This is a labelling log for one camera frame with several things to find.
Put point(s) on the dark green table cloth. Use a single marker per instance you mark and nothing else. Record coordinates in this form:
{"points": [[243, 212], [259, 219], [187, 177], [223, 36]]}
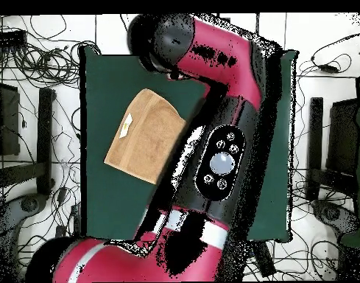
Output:
{"points": [[109, 191]]}

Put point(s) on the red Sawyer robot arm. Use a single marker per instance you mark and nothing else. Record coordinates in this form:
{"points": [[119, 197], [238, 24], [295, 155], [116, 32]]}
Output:
{"points": [[223, 59]]}

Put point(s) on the small black power adapter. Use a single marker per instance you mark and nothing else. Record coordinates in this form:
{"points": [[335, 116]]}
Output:
{"points": [[61, 195], [60, 231]]}

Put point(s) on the dark wheeled stand foot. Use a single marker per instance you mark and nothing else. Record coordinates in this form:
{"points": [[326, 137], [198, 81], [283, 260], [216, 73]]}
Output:
{"points": [[332, 215], [11, 215]]}

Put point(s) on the grey square floor frame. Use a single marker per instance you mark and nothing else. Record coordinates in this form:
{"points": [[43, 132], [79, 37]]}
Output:
{"points": [[257, 23]]}

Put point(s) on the black flat panel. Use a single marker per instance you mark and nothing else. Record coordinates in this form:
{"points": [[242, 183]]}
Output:
{"points": [[343, 138], [8, 118]]}

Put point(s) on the tan terry towel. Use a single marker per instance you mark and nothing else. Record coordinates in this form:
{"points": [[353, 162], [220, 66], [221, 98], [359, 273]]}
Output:
{"points": [[147, 141]]}

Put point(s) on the long black power strip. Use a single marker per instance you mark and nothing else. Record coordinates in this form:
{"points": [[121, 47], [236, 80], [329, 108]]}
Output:
{"points": [[76, 221]]}

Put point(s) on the black metal stand base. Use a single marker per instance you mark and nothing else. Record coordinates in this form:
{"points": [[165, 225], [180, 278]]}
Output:
{"points": [[314, 141], [44, 141]]}

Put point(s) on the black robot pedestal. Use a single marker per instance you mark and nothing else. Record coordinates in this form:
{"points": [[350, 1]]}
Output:
{"points": [[263, 259]]}

